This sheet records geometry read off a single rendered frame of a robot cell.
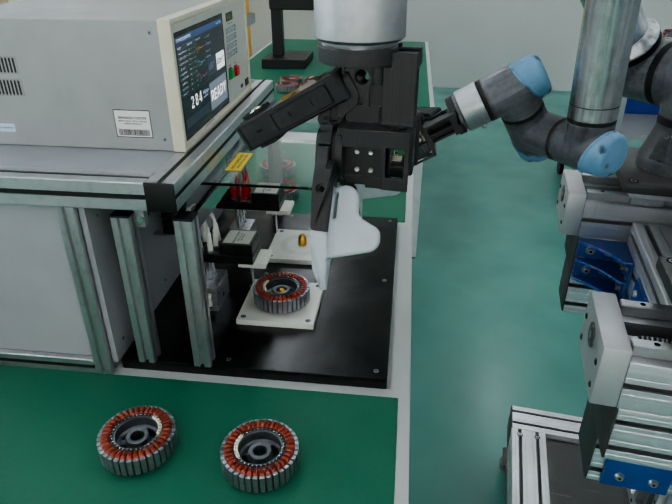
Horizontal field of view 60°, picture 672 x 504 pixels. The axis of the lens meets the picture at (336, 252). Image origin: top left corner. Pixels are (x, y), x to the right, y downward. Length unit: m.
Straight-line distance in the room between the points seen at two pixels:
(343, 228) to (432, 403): 1.65
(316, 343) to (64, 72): 0.62
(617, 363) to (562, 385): 1.51
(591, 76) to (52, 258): 0.89
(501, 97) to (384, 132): 0.58
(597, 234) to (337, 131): 0.84
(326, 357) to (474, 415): 1.12
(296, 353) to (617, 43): 0.71
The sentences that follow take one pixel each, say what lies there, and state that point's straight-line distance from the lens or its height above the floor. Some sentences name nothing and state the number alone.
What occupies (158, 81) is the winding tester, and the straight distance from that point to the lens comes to 0.99.
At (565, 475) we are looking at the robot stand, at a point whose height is 0.21.
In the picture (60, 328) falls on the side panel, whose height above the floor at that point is 0.83.
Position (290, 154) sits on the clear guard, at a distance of 1.12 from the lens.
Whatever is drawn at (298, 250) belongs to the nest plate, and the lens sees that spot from 1.37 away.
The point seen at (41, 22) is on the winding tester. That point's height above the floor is 1.31.
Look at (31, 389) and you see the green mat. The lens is 1.15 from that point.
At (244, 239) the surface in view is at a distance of 1.13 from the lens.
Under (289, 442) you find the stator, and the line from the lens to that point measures 0.89.
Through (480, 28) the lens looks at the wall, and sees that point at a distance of 6.38.
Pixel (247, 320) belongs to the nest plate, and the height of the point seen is 0.78.
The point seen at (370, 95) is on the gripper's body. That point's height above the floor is 1.31.
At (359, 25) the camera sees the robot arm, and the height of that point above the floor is 1.37.
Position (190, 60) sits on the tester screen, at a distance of 1.04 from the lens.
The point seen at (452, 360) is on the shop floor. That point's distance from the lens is 2.31.
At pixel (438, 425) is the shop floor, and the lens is 2.05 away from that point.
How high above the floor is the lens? 1.43
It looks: 29 degrees down
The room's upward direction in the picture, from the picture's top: straight up
